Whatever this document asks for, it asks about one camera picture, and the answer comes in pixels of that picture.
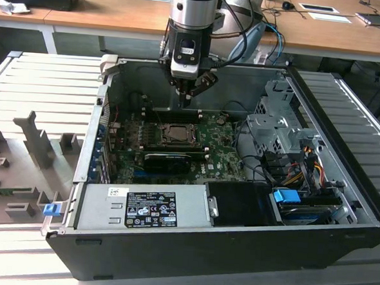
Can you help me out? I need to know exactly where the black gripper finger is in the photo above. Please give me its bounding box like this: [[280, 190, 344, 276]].
[[166, 77, 187, 109], [184, 70, 220, 112]]

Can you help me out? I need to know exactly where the metal socket cover frame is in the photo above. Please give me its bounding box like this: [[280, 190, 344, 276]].
[[159, 123, 199, 147]]

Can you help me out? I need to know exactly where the black RAM slot bank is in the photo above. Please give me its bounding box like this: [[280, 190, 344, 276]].
[[140, 141, 211, 161], [142, 106, 202, 125]]

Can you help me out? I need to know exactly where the CPU socket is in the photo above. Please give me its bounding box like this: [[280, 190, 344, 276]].
[[157, 121, 201, 149]]

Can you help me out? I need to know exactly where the green motherboard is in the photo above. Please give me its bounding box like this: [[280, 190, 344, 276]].
[[105, 106, 254, 193]]

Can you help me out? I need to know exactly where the silver metal drive cage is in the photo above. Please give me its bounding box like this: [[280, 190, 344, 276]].
[[243, 77, 332, 164]]

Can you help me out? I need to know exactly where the black graphics card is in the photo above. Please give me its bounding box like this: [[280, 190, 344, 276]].
[[142, 151, 193, 175]]

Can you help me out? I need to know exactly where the black SATA connector cluster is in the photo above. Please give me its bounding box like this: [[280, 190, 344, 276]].
[[260, 150, 295, 184]]

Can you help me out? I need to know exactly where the blue disk carrier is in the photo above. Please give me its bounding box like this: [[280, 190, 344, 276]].
[[271, 188, 302, 208]]

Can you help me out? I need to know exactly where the silver power supply unit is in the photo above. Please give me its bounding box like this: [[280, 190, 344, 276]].
[[74, 177, 214, 238]]

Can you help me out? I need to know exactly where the hard disk drive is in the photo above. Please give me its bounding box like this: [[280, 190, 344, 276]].
[[277, 201, 340, 227]]

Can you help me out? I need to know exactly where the black open PC case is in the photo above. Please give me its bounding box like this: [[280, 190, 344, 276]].
[[38, 52, 380, 285]]

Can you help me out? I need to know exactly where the blue case latch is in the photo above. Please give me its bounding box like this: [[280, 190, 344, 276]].
[[43, 203, 60, 219]]

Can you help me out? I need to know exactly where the grey parts rack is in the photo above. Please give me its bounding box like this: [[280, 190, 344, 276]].
[[0, 108, 86, 231]]

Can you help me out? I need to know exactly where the crumpled white paper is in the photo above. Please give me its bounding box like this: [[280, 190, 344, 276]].
[[0, 0, 32, 17]]

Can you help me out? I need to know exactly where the grey closed laptop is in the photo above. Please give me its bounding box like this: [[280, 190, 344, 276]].
[[354, 11, 380, 28]]

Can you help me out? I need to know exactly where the green RAM stick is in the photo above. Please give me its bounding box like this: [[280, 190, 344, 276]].
[[0, 185, 33, 199]]

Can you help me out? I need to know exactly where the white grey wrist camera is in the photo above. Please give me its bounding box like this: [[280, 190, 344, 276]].
[[169, 34, 204, 82]]

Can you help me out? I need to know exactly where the grey plastic case handle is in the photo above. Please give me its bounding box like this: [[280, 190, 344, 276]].
[[99, 54, 120, 78]]

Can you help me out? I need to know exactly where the blue cable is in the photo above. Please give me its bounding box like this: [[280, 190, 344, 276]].
[[261, 23, 288, 65]]

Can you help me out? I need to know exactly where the coloured power wire bundle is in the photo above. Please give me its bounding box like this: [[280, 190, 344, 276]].
[[283, 144, 328, 190]]

